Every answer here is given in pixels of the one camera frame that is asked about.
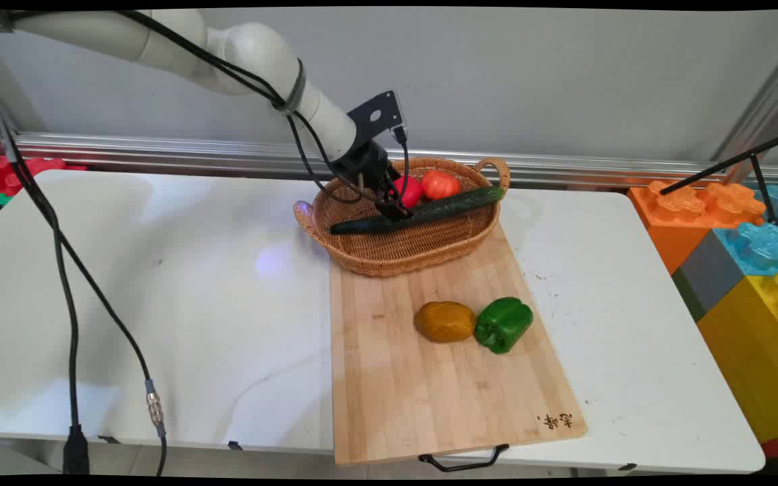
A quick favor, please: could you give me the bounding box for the grey cable strap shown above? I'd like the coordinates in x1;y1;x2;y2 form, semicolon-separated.
271;58;308;114

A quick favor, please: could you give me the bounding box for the wooden cutting board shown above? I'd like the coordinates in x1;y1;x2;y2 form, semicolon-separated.
328;219;588;466

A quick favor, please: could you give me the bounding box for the orange ribbed tomato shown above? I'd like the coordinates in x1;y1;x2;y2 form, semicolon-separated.
420;170;461;201

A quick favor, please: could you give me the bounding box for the black metal board handle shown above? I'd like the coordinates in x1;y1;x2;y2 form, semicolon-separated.
419;443;510;473

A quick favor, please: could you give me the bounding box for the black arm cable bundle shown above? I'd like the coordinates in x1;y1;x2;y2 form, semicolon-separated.
115;9;411;206

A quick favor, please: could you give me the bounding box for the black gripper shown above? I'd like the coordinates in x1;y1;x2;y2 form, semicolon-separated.
330;138;414;221

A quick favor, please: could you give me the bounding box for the thick black hanging cable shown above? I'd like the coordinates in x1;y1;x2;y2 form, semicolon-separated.
0;26;90;475

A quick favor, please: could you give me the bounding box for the aluminium frame rail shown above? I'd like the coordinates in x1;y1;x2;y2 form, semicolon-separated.
0;131;778;188

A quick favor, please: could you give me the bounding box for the black tripod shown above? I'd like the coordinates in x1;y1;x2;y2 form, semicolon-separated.
659;127;778;234

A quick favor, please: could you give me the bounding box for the green bell pepper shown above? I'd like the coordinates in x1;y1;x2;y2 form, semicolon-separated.
474;297;534;355

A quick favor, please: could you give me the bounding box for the grey foam building block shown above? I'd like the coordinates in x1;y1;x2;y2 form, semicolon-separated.
671;231;745;323

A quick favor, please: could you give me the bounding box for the blue foam building block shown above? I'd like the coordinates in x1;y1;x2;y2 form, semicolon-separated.
713;184;778;277

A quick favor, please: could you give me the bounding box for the orange foam building block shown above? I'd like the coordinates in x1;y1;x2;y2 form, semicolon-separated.
627;180;767;275

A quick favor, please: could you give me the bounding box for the dark green cucumber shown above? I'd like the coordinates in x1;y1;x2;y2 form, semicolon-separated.
330;186;506;236

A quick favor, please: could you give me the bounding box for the slanted aluminium frame post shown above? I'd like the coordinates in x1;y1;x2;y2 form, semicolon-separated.
710;32;778;183

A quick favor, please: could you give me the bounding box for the black wrist camera mount bracket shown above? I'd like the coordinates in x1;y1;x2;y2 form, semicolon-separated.
346;90;407;146

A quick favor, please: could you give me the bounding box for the red foam building block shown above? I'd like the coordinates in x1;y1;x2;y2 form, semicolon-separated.
0;154;87;201

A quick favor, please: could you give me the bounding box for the thin cable with metal connector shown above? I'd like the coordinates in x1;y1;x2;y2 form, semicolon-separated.
14;157;168;477

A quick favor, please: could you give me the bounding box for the red tomato left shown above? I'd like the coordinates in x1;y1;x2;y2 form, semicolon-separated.
392;175;423;209

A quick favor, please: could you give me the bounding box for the woven wicker basket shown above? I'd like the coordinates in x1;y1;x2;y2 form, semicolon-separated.
293;157;511;278

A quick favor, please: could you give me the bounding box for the yellow-brown potato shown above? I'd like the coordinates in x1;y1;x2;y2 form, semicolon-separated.
414;301;477;344

